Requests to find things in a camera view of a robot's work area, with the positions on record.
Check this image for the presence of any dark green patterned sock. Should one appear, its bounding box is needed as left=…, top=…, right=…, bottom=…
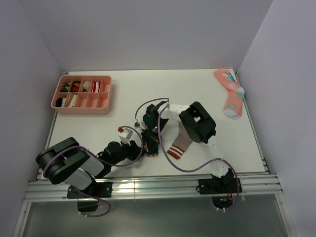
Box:
left=143, top=115, right=158, bottom=157

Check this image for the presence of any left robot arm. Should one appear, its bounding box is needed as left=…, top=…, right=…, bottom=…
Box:
left=36, top=137, right=144, bottom=197

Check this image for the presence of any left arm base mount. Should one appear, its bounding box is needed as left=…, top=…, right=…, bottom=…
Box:
left=66, top=181, right=114, bottom=213

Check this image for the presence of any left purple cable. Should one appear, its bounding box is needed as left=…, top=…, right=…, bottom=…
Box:
left=43, top=125, right=144, bottom=218

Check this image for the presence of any rolled beige sock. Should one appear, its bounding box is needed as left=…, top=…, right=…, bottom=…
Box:
left=67, top=93, right=78, bottom=108

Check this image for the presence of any rolled dark red sock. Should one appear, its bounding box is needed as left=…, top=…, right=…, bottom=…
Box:
left=70, top=81, right=81, bottom=93

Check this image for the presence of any aluminium rail frame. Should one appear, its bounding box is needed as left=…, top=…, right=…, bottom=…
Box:
left=13, top=69, right=297, bottom=237

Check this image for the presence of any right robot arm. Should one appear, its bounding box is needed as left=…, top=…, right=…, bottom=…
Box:
left=141, top=98, right=237, bottom=193

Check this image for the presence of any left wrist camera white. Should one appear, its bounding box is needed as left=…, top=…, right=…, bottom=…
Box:
left=118, top=127, right=133, bottom=146

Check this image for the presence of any rolled brown black sock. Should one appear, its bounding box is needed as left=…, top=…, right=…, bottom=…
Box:
left=60, top=82, right=71, bottom=92

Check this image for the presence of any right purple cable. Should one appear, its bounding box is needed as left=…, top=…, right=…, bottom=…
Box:
left=134, top=98, right=240, bottom=212

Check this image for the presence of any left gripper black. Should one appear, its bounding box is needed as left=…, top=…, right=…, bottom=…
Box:
left=110, top=138, right=146, bottom=166

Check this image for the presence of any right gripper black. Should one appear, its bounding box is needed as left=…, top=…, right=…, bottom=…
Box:
left=142, top=118, right=169, bottom=155

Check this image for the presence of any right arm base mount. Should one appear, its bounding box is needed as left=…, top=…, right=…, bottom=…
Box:
left=196, top=177, right=242, bottom=209

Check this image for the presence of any rolled tan pink sock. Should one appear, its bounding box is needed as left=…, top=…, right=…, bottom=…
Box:
left=80, top=81, right=91, bottom=92

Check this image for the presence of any taupe sock red striped cuff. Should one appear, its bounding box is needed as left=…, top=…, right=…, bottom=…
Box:
left=167, top=122, right=193, bottom=159

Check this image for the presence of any rolled black white sock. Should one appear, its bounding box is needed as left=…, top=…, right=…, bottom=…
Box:
left=55, top=98, right=66, bottom=108

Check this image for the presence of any purple cable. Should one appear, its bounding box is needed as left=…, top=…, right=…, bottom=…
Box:
left=134, top=98, right=240, bottom=212
left=43, top=125, right=144, bottom=218

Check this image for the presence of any rolled red white sock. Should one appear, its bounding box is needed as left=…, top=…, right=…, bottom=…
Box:
left=92, top=81, right=101, bottom=93

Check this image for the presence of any pink divided organizer tray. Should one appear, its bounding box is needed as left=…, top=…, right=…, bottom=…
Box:
left=51, top=75, right=112, bottom=115

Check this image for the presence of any pink patterned sock pair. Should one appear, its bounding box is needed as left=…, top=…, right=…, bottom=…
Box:
left=213, top=69, right=245, bottom=119

